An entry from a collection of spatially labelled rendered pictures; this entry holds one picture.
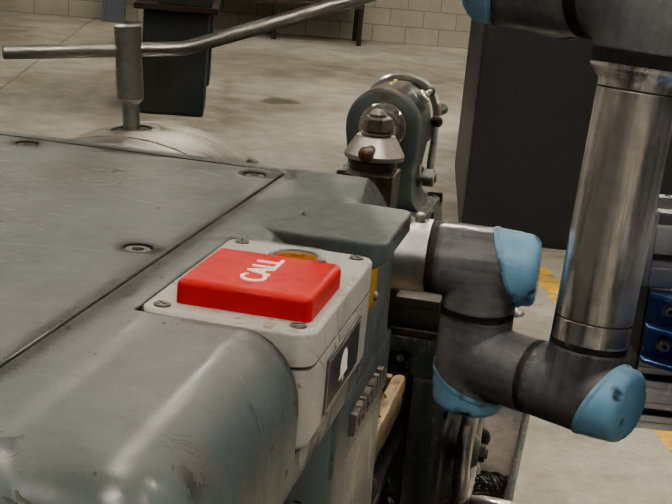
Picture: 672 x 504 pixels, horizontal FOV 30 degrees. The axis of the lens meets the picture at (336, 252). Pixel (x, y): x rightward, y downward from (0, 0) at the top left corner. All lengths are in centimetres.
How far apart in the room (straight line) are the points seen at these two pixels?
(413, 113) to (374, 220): 143
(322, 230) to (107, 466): 32
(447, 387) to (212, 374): 83
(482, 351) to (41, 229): 69
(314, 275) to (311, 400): 6
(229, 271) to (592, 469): 309
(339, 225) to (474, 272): 55
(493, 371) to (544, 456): 240
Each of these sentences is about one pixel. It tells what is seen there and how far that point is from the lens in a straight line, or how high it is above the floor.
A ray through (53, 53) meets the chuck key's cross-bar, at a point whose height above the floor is 129.
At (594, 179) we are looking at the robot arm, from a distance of 118.
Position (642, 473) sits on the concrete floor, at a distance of 365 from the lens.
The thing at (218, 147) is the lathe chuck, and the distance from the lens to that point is 105.
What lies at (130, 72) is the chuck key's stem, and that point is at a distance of 104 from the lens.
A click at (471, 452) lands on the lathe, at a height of 77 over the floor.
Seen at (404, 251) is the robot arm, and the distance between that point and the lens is 125.
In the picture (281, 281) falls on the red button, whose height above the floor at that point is 127.
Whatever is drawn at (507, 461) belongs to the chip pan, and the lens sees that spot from 221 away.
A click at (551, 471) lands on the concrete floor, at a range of 355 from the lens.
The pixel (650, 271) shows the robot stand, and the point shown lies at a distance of 154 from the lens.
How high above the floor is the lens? 142
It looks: 15 degrees down
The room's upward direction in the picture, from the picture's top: 5 degrees clockwise
